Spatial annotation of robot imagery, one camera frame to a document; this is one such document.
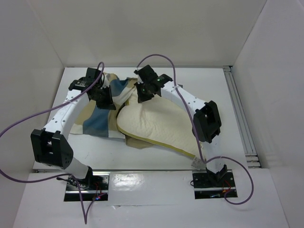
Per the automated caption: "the blue beige plaid pillowcase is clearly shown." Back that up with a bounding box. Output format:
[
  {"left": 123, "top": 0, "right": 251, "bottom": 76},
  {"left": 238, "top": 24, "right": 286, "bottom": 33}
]
[{"left": 70, "top": 74, "right": 154, "bottom": 149}]

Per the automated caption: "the cream pillow with duck patch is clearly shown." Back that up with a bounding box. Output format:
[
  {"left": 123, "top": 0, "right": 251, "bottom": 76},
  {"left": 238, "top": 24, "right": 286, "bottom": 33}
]
[{"left": 117, "top": 92, "right": 200, "bottom": 159}]

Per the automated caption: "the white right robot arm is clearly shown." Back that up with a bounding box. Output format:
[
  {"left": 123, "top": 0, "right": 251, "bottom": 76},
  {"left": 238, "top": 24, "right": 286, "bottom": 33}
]
[{"left": 134, "top": 65, "right": 228, "bottom": 186}]

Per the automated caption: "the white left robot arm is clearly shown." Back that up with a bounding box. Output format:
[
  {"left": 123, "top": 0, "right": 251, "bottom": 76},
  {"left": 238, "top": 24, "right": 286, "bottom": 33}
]
[{"left": 30, "top": 68, "right": 115, "bottom": 190}]

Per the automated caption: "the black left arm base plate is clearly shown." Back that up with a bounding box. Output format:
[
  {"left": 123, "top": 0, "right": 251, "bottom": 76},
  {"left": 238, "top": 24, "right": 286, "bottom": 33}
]
[{"left": 57, "top": 174, "right": 110, "bottom": 202}]

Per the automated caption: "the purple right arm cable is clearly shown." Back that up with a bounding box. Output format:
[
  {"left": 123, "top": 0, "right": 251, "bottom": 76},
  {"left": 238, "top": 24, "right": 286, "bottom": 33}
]
[{"left": 137, "top": 54, "right": 255, "bottom": 205}]

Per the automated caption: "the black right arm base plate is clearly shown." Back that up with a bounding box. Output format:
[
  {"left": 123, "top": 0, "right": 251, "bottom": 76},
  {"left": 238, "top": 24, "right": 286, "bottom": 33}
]
[{"left": 190, "top": 171, "right": 238, "bottom": 200}]

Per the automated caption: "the aluminium frame rail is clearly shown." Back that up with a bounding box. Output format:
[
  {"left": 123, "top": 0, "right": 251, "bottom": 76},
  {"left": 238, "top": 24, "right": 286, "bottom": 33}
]
[{"left": 223, "top": 66, "right": 262, "bottom": 169}]

